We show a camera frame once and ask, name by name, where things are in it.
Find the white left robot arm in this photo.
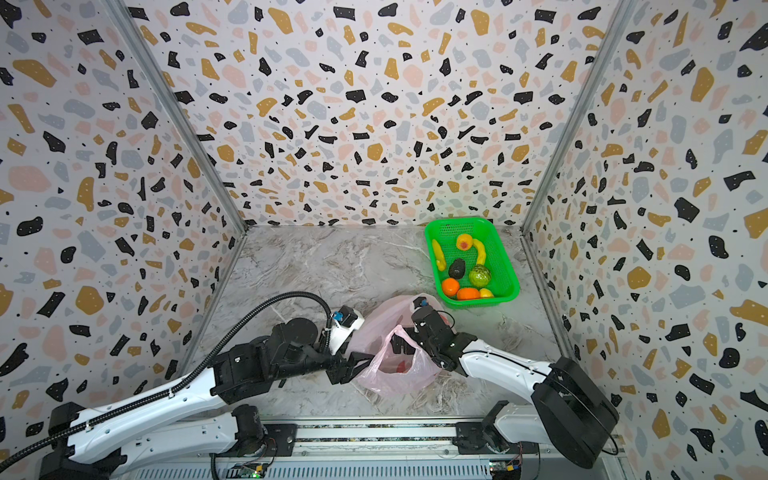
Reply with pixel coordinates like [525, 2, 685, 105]
[39, 308, 372, 479]

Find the yellow banana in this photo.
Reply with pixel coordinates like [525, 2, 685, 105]
[473, 238, 487, 265]

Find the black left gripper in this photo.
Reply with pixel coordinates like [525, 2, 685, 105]
[276, 331, 379, 382]

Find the dark avocado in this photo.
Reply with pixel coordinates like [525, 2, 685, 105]
[448, 258, 466, 280]

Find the green fruit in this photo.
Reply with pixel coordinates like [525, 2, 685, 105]
[468, 264, 492, 289]

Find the green plastic basket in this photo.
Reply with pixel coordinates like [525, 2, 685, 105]
[425, 218, 521, 309]

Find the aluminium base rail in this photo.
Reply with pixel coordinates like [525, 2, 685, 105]
[123, 417, 634, 479]

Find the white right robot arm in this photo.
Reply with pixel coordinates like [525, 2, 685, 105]
[406, 297, 620, 469]

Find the aluminium corner post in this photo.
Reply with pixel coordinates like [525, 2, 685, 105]
[520, 0, 638, 235]
[98, 0, 247, 235]

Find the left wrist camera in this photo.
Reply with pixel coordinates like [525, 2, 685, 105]
[328, 305, 365, 355]

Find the black corrugated cable conduit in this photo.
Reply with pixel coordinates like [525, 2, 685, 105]
[0, 290, 334, 475]

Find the aluminium corner post right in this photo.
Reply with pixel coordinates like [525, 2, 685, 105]
[520, 0, 638, 235]

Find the pink plastic bag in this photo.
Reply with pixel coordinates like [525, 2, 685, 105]
[347, 295, 441, 398]

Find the aluminium corner post left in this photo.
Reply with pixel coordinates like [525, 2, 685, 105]
[98, 0, 247, 235]

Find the orange fruit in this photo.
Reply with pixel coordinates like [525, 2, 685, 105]
[456, 287, 481, 301]
[441, 277, 461, 298]

